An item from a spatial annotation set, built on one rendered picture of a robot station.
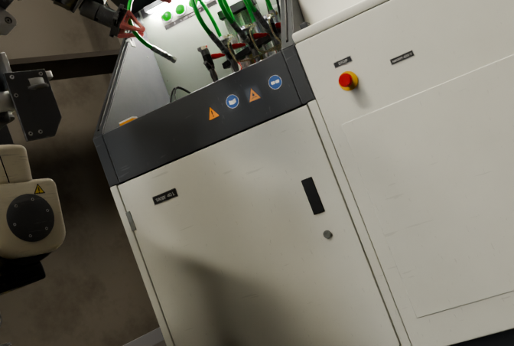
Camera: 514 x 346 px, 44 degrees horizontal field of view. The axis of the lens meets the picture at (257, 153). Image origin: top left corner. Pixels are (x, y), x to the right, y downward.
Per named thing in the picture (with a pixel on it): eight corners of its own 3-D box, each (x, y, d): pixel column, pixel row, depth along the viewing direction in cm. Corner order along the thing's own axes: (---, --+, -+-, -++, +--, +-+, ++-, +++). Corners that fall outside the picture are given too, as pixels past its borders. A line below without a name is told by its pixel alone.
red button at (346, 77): (339, 93, 166) (332, 74, 167) (343, 93, 170) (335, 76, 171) (358, 85, 165) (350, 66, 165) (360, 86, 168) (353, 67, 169)
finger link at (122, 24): (146, 31, 209) (118, 19, 208) (150, 18, 203) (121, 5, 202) (138, 47, 206) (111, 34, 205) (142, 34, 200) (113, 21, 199)
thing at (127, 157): (119, 183, 195) (102, 134, 196) (127, 181, 199) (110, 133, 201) (302, 104, 174) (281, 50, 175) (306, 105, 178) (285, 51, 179)
